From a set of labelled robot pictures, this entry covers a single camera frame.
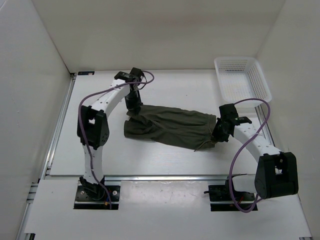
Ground olive green shorts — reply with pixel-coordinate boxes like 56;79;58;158
124;105;217;152

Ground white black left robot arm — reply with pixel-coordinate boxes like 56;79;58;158
77;67;145;202

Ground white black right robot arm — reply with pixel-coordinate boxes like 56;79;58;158
212;103;299;200

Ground white perforated plastic basket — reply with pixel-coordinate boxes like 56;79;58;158
214;56;272;109

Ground dark corner label sticker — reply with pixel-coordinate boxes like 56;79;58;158
77;71;95;76

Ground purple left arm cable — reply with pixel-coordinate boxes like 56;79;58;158
78;71;155;205

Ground aluminium right side rail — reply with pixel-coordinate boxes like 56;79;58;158
255;104;275;146

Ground aluminium rail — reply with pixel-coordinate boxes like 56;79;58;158
255;104;275;146
15;72;77;240
104;174;229;182

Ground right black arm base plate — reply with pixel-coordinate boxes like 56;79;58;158
204;183;258;212

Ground aluminium front rail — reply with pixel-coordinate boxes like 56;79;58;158
104;174;229;182

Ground aluminium left side rail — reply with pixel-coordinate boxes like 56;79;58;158
15;72;77;240

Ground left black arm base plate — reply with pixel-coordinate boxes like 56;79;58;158
73;185;121;210

